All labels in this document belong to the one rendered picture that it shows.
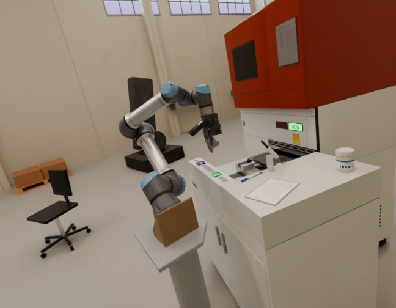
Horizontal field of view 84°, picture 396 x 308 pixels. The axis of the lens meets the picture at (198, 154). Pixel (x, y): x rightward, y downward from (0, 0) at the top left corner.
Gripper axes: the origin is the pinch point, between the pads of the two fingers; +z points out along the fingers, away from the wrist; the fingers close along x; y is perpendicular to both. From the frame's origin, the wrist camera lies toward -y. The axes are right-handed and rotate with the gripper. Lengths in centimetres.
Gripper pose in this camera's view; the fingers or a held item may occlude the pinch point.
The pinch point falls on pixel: (210, 150)
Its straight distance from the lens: 122.8
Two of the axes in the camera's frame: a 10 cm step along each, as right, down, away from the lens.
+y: 9.2, -2.7, 2.7
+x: -3.3, -2.1, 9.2
